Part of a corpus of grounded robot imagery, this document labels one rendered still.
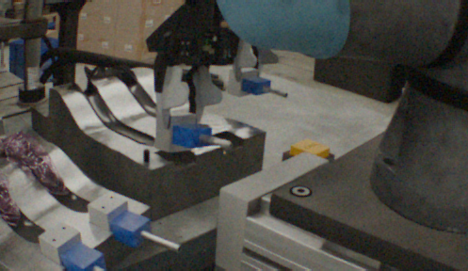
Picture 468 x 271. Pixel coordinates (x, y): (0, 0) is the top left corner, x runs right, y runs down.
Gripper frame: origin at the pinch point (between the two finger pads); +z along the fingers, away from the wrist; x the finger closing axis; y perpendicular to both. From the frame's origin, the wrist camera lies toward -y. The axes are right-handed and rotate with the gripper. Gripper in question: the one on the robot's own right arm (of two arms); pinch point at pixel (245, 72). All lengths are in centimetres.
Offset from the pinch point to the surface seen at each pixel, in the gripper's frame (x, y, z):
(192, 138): -30.9, 17.5, 1.5
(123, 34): 196, -328, 53
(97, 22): 190, -376, 43
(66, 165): -45.4, 3.1, 7.2
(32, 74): -26, -60, 7
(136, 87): -17.6, -14.1, 3.3
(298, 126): 18.6, 2.2, 15.0
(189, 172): -28.2, 14.4, 8.6
